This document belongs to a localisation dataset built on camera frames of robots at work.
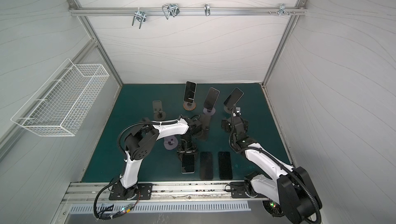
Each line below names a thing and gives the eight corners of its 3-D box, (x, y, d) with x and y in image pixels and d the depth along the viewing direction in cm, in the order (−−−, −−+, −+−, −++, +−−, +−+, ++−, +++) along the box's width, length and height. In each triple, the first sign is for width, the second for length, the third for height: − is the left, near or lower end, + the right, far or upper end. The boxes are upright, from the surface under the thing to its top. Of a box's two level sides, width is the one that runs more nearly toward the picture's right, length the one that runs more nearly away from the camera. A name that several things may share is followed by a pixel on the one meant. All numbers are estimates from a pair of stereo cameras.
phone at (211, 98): (203, 111, 106) (203, 96, 94) (210, 101, 112) (211, 86, 99) (211, 115, 104) (213, 100, 92) (218, 105, 110) (220, 90, 97)
